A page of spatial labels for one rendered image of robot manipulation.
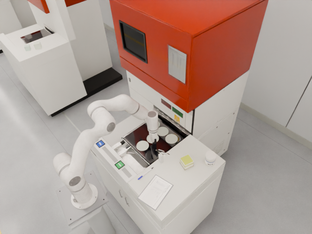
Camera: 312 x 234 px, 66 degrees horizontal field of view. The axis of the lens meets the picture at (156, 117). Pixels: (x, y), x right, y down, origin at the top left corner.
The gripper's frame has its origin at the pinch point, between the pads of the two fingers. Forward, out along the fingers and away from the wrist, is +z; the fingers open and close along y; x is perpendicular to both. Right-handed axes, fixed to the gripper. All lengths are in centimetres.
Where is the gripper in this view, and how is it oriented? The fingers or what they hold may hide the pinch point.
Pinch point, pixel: (154, 141)
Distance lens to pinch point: 193.6
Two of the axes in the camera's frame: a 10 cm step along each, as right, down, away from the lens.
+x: 9.6, -2.3, 1.5
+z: 0.5, 6.9, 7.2
